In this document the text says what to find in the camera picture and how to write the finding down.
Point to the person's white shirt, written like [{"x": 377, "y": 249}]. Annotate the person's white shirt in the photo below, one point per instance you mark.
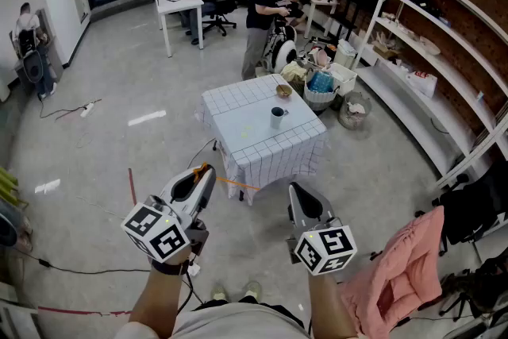
[{"x": 230, "y": 323}]

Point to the blue dotted cloth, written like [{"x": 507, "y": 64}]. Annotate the blue dotted cloth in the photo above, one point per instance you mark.
[{"x": 319, "y": 82}]

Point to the black wristband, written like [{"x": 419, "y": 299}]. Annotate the black wristband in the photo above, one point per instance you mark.
[{"x": 170, "y": 268}]

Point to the white plastic bag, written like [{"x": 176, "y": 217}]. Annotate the white plastic bag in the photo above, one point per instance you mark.
[{"x": 422, "y": 82}]

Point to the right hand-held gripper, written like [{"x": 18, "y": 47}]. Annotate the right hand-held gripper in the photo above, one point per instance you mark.
[{"x": 325, "y": 246}]

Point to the pink jacket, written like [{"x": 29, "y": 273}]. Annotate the pink jacket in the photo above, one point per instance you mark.
[{"x": 401, "y": 274}]

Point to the dark mug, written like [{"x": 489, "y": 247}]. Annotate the dark mug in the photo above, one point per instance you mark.
[{"x": 276, "y": 120}]

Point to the black office chair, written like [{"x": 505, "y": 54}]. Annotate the black office chair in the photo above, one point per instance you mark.
[
  {"x": 222, "y": 12},
  {"x": 472, "y": 210}
]

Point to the black tripod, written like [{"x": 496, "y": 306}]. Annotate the black tripod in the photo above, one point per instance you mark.
[{"x": 472, "y": 290}]

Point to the pink cloth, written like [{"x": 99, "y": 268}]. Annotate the pink cloth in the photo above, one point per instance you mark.
[{"x": 357, "y": 107}]

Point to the brown bowl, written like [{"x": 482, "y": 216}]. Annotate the brown bowl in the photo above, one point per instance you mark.
[{"x": 284, "y": 91}]

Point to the person's right forearm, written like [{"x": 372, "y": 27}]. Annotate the person's right forearm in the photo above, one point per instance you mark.
[{"x": 329, "y": 307}]

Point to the white round wheeled machine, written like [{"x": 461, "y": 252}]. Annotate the white round wheeled machine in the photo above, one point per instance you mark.
[{"x": 283, "y": 49}]

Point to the small white desk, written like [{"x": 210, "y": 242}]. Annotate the small white desk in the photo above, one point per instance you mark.
[{"x": 321, "y": 2}]

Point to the person's left forearm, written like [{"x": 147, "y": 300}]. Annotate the person's left forearm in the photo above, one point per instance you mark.
[{"x": 158, "y": 299}]

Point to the person's left shoe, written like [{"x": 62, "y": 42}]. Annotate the person's left shoe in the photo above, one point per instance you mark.
[{"x": 219, "y": 291}]

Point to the white power strip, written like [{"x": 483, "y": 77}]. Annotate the white power strip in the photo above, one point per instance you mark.
[{"x": 87, "y": 110}]

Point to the white lidded bin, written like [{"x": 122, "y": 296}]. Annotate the white lidded bin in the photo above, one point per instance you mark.
[{"x": 344, "y": 53}]

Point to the person's black trousers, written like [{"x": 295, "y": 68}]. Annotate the person's black trousers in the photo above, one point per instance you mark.
[{"x": 278, "y": 309}]

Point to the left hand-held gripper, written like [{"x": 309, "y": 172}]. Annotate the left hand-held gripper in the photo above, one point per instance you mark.
[{"x": 156, "y": 234}]

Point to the person's shoe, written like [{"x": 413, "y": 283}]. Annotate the person's shoe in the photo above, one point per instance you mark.
[
  {"x": 252, "y": 289},
  {"x": 219, "y": 291}
]

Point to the person's right shoe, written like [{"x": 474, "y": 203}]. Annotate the person's right shoe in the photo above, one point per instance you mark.
[{"x": 252, "y": 289}]

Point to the white slatted basket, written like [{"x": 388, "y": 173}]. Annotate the white slatted basket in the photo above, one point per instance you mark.
[{"x": 317, "y": 101}]

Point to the white plastic crate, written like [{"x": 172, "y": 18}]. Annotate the white plastic crate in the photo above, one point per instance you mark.
[{"x": 343, "y": 77}]

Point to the yellow cloth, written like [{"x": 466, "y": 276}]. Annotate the yellow cloth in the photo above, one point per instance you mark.
[{"x": 293, "y": 71}]

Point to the orange stick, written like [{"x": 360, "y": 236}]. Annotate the orange stick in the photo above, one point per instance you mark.
[{"x": 238, "y": 184}]

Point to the white shelf unit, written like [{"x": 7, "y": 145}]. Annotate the white shelf unit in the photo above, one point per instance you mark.
[{"x": 428, "y": 103}]

